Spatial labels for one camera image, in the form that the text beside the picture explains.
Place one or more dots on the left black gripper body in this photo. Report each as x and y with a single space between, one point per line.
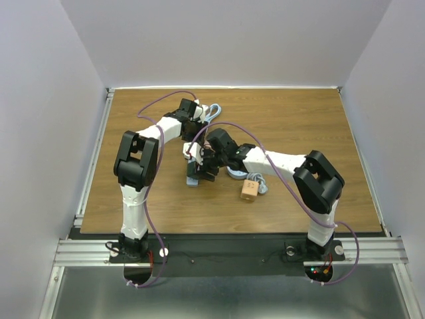
195 127

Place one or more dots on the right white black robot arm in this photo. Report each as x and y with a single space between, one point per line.
319 185

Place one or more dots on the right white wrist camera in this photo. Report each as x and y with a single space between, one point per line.
193 152

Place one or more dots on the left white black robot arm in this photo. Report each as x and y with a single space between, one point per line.
136 166

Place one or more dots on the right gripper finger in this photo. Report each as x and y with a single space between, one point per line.
209 174
195 179

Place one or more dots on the dark green cube adapter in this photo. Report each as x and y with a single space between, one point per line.
193 169

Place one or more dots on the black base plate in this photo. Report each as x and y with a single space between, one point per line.
209 255

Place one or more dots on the aluminium rail frame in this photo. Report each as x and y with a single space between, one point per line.
369 283

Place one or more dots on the orange cube socket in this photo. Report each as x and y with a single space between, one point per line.
249 190

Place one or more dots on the light blue power strip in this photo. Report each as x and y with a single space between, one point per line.
192 183

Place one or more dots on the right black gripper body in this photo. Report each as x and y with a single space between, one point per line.
210 158

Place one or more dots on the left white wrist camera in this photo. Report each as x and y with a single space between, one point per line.
201 112

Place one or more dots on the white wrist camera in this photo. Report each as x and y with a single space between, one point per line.
193 152
201 112

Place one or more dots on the round light blue socket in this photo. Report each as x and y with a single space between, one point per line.
238 175

